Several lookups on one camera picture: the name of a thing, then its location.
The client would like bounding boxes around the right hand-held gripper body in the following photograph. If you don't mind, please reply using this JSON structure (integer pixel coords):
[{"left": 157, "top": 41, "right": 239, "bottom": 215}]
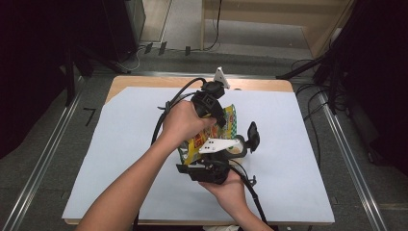
[{"left": 191, "top": 138, "right": 242, "bottom": 186}]

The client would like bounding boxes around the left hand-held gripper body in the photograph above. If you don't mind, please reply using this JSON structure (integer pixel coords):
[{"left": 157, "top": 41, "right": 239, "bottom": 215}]
[{"left": 191, "top": 66, "right": 231, "bottom": 119}]

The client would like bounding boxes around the yellow spouted refill pouch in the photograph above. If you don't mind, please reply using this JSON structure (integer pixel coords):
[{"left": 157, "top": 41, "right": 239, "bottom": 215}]
[{"left": 177, "top": 103, "right": 240, "bottom": 167}]

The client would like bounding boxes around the person's right hand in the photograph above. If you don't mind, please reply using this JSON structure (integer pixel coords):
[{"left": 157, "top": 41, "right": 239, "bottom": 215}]
[{"left": 198, "top": 170, "right": 249, "bottom": 219}]

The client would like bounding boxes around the person's left hand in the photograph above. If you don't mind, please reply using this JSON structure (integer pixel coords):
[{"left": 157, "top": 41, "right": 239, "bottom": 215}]
[{"left": 162, "top": 99, "right": 217, "bottom": 150}]

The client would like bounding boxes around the wooden table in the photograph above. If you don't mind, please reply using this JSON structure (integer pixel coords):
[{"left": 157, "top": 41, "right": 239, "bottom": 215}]
[{"left": 64, "top": 75, "right": 336, "bottom": 226}]

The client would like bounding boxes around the white paper sheet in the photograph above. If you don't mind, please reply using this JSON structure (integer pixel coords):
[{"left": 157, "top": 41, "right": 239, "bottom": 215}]
[{"left": 62, "top": 86, "right": 336, "bottom": 224}]

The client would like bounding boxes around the black stand leg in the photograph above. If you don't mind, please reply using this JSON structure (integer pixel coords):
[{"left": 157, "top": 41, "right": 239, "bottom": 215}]
[{"left": 276, "top": 56, "right": 325, "bottom": 81}]

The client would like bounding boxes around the light wooden shelf unit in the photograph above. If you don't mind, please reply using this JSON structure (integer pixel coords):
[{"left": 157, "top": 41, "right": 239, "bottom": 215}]
[{"left": 200, "top": 0, "right": 357, "bottom": 60}]

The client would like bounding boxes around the black cabinet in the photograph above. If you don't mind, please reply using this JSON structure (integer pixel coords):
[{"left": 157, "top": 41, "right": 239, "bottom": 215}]
[{"left": 102, "top": 0, "right": 147, "bottom": 64}]

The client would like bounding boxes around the black metal stand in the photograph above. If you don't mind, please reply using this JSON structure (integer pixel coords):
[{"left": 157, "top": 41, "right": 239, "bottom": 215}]
[{"left": 64, "top": 44, "right": 129, "bottom": 108}]

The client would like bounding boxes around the dark curtain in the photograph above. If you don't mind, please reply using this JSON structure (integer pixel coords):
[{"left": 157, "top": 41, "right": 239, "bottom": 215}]
[
  {"left": 326, "top": 0, "right": 408, "bottom": 177},
  {"left": 0, "top": 0, "right": 109, "bottom": 160}
]

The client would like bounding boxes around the right hand-held gripper cable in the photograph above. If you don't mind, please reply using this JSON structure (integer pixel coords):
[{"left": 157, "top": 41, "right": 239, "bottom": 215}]
[{"left": 227, "top": 158, "right": 268, "bottom": 225}]

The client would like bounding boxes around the metal floor rail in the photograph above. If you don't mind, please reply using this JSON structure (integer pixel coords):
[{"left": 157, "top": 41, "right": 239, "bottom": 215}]
[
  {"left": 92, "top": 70, "right": 280, "bottom": 80},
  {"left": 319, "top": 90, "right": 389, "bottom": 231},
  {"left": 0, "top": 92, "right": 83, "bottom": 231}
]

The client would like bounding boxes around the black hanging cable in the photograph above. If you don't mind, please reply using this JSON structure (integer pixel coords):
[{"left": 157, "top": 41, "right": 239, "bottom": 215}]
[{"left": 191, "top": 0, "right": 224, "bottom": 53}]

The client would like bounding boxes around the white floor cable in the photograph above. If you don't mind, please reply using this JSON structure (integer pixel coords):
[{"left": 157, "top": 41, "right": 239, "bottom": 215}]
[{"left": 116, "top": 46, "right": 144, "bottom": 72}]

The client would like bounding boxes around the black floor cable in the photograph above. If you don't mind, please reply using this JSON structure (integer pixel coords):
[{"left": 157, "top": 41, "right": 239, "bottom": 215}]
[{"left": 290, "top": 59, "right": 338, "bottom": 169}]

